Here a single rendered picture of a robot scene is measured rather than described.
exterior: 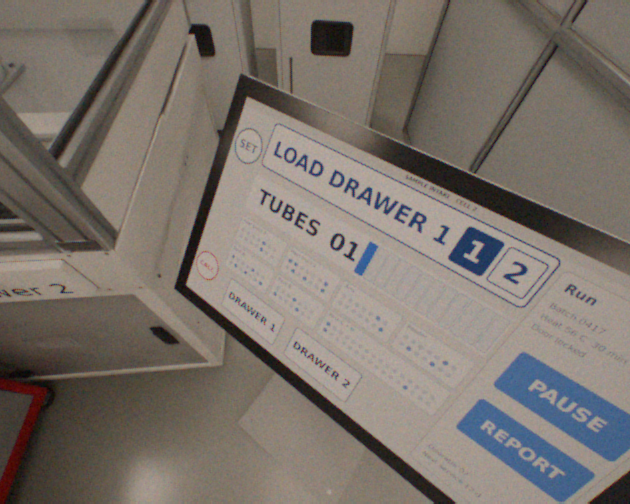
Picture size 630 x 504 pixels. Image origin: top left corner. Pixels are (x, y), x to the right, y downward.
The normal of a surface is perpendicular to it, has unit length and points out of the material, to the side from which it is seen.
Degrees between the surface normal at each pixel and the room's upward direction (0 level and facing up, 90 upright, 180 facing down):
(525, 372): 50
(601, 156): 90
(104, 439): 0
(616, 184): 90
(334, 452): 3
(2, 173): 90
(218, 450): 1
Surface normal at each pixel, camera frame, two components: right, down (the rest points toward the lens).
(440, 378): -0.43, 0.15
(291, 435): 0.01, -0.53
